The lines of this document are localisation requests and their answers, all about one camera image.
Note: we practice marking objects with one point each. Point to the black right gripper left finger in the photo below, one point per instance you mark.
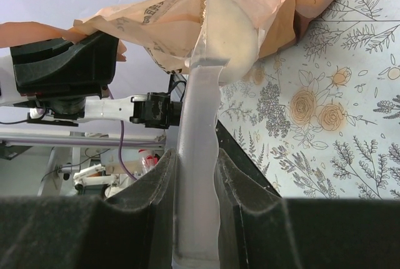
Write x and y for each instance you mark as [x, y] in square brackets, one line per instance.
[132, 229]

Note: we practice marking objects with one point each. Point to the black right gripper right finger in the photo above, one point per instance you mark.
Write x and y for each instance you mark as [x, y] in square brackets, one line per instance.
[260, 230]

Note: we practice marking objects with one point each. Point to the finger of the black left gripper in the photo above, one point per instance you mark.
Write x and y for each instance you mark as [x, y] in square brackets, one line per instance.
[57, 69]

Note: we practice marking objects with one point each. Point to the pink litter bag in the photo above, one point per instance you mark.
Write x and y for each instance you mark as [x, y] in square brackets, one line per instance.
[173, 31]

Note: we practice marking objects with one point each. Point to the clear plastic scoop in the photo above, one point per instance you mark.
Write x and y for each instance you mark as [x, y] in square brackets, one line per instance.
[203, 125]

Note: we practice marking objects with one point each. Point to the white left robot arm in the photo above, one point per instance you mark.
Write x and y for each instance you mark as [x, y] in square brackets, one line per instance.
[153, 110]

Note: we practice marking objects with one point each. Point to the floral table mat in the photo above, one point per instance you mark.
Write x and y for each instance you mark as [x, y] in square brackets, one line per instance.
[321, 119]

